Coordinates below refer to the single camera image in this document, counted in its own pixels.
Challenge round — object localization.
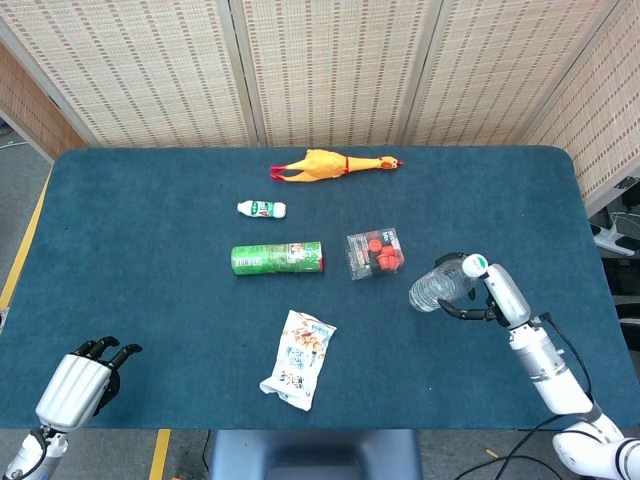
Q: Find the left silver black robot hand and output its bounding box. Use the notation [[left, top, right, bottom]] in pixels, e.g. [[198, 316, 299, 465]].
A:
[[34, 336, 144, 431]]

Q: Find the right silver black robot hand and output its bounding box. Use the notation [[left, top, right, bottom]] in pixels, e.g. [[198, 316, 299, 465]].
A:
[[433, 252, 532, 330]]

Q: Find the transparent water bottle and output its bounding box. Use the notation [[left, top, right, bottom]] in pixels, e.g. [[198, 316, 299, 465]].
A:
[[408, 253, 490, 313]]

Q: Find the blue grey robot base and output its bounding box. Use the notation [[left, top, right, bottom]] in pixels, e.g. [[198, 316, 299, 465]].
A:
[[207, 428, 425, 480]]

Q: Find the small white milk bottle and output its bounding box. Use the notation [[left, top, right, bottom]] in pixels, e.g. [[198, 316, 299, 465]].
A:
[[236, 199, 288, 220]]

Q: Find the white power strip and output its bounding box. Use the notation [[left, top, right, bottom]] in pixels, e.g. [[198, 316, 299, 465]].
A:
[[589, 223, 636, 257]]

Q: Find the clear box with red caps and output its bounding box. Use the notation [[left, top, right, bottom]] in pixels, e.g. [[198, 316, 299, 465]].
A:
[[345, 228, 406, 282]]

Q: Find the white snack bag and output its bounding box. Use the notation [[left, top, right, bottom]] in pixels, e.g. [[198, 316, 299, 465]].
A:
[[258, 309, 338, 413]]

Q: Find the yellow rubber chicken toy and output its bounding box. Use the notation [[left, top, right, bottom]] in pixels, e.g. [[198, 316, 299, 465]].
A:
[[269, 148, 405, 184]]

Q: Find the green chips can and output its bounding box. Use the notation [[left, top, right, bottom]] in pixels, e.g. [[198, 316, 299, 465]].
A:
[[230, 241, 326, 278]]

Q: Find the woven bamboo folding screen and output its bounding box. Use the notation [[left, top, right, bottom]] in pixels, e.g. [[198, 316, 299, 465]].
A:
[[0, 0, 640, 217]]

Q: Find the black cable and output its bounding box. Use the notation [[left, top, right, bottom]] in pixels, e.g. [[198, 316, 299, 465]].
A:
[[467, 414, 591, 480]]

